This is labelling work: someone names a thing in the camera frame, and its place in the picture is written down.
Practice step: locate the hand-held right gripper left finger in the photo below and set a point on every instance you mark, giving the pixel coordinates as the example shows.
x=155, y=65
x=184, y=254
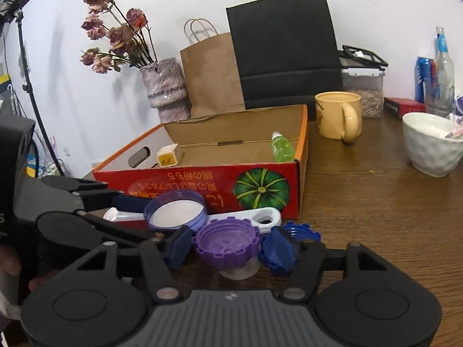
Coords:
x=179, y=246

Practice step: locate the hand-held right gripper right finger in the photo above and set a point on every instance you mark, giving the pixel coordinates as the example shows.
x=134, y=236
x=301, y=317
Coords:
x=280, y=249

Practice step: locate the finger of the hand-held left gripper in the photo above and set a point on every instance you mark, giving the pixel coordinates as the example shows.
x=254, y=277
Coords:
x=135, y=202
x=123, y=229

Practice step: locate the blue-rimmed white lid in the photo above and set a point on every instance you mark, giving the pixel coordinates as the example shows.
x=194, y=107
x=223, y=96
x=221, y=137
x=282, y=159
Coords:
x=173, y=217

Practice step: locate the blue ribbed bottle cap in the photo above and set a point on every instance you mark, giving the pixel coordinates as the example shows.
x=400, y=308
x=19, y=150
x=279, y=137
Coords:
x=307, y=233

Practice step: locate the purple ribbed bottle cap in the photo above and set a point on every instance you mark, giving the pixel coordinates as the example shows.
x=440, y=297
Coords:
x=224, y=245

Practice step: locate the red pumpkin-print cardboard box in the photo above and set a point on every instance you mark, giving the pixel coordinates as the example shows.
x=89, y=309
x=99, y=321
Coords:
x=217, y=188

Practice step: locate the person's left hand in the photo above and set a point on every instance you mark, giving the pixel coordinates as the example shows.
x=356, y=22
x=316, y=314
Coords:
x=9, y=260

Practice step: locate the small white yellow-label box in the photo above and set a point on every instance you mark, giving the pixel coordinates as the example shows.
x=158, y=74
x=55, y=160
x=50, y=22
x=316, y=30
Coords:
x=168, y=155

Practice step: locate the small green bottle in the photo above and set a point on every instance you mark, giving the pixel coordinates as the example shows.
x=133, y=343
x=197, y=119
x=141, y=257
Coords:
x=282, y=150

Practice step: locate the black light stand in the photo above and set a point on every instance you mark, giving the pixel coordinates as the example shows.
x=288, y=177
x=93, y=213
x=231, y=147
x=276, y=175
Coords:
x=29, y=86

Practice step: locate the pink white ceramic vase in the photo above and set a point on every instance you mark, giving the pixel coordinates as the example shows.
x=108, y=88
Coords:
x=164, y=86

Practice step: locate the yellow ceramic mug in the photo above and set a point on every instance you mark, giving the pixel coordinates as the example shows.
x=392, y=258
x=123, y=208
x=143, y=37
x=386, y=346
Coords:
x=332, y=115

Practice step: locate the brown paper bag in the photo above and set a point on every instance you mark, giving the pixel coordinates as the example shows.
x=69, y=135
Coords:
x=209, y=76

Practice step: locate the dried pink flower bouquet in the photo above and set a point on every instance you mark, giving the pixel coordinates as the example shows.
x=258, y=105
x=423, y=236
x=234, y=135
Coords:
x=117, y=35

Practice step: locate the white ceramic bowl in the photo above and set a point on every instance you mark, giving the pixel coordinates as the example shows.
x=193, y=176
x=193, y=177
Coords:
x=430, y=155

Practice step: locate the clear black-lidded food container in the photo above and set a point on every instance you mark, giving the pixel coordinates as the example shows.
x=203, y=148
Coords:
x=363, y=85

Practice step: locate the small red box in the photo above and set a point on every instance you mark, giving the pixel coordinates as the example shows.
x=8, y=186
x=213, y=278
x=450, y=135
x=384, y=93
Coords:
x=408, y=107

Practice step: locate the black paper bag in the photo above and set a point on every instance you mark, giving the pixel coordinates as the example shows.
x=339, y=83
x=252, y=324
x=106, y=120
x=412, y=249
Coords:
x=282, y=43

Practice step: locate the pink spoon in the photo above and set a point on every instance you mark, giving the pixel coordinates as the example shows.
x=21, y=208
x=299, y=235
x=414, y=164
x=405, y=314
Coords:
x=455, y=130

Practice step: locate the blue drink can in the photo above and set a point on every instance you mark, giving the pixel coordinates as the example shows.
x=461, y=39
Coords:
x=421, y=79

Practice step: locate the purple plastic packet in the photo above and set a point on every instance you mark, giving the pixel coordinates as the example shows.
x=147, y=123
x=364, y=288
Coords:
x=459, y=106

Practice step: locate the clear glass bottle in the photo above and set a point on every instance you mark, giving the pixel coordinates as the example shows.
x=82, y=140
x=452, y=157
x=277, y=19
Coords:
x=443, y=79

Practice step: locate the white wall outlet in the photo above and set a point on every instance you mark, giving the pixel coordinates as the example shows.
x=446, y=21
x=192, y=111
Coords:
x=67, y=150

